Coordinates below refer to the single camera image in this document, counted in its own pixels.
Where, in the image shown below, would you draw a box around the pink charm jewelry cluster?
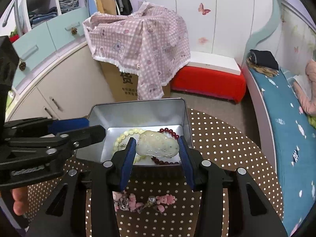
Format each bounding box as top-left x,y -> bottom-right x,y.
113,192 -> 177,214

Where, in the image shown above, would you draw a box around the cream bead bracelet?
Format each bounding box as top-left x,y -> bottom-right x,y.
112,128 -> 146,164

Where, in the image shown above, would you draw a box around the white jade pendant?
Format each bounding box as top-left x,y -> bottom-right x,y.
135,131 -> 179,158

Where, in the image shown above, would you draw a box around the red bead bracelet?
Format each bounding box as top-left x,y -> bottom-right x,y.
150,127 -> 182,166

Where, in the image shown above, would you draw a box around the person's hand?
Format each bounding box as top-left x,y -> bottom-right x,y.
12,187 -> 29,216

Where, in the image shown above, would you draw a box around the beige cabinet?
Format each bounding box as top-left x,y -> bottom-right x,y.
5,42 -> 114,121

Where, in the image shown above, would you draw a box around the brown cardboard box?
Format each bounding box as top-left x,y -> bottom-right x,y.
101,62 -> 170,102

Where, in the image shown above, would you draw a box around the dark metal tin box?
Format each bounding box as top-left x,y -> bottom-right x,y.
75,98 -> 193,162

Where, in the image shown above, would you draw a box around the teal drawer unit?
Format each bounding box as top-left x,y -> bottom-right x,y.
13,7 -> 89,88

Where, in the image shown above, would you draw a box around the brown polka dot tablecloth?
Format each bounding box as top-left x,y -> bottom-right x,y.
26,107 -> 284,237

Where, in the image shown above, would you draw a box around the blue patterned bed mattress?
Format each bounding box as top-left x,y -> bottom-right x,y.
250,69 -> 315,235

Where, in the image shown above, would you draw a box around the red flower pot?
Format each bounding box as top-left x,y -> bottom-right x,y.
9,28 -> 19,43

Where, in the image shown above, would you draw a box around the pink blanket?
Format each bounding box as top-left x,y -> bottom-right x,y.
293,60 -> 316,117

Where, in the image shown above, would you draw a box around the pink checkered cloth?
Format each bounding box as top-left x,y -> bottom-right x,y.
83,2 -> 191,100

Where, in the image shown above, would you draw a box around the lilac open shelf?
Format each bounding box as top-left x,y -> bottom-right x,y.
14,0 -> 86,34

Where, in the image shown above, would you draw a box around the red ottoman with white top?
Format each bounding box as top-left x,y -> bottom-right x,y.
170,51 -> 246,104

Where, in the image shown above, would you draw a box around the dark folded clothes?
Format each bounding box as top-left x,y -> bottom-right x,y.
249,49 -> 279,70

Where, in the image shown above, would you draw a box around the white wardrobe doors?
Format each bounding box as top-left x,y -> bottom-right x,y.
139,0 -> 275,65

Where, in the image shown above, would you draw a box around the teal bunk bed frame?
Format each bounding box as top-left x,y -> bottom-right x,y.
240,0 -> 316,68

